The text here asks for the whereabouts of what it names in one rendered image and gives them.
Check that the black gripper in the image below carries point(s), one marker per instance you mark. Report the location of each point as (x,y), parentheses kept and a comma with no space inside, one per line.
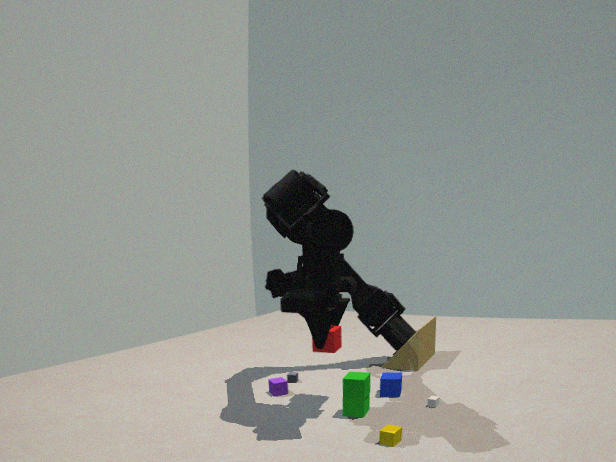
(320,302)

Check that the blue block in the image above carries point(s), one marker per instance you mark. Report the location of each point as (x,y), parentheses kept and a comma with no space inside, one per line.
(391,383)

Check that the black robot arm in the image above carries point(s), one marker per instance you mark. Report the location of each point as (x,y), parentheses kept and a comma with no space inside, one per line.
(296,211)

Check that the small white block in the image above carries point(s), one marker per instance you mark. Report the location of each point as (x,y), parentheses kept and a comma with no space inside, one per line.
(433,401)

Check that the green block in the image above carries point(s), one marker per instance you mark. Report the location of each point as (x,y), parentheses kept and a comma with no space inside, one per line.
(355,407)
(356,385)

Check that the red block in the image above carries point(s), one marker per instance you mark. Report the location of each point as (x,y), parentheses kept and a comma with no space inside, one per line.
(333,342)

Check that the purple block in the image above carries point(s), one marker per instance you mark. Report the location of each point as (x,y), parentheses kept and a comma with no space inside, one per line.
(278,386)

